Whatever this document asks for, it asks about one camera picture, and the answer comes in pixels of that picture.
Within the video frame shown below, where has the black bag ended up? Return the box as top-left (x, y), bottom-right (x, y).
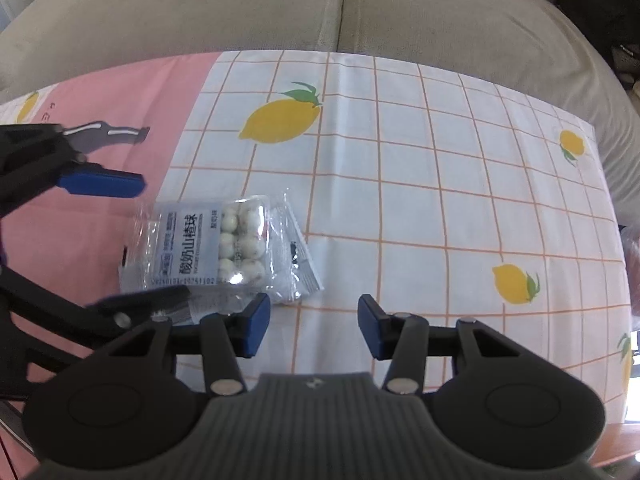
top-left (555, 0), bottom-right (640, 86)

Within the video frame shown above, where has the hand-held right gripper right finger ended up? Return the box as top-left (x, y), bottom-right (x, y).
top-left (357, 294), bottom-right (526, 396)

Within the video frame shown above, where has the beige sofa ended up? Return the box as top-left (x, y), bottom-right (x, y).
top-left (0, 0), bottom-right (640, 221)

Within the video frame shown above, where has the pink and white printed tablecloth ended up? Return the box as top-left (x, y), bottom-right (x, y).
top-left (0, 50), bottom-right (635, 480)

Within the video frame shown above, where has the clear packet of white balls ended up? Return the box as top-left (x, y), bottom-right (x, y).
top-left (119, 187), bottom-right (326, 323)

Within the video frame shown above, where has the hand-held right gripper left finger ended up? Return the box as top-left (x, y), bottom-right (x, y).
top-left (107, 292), bottom-right (273, 398)

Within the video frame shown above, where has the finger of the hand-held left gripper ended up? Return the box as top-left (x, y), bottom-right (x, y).
top-left (0, 266), bottom-right (193, 403)
top-left (0, 122), bottom-right (147, 221)

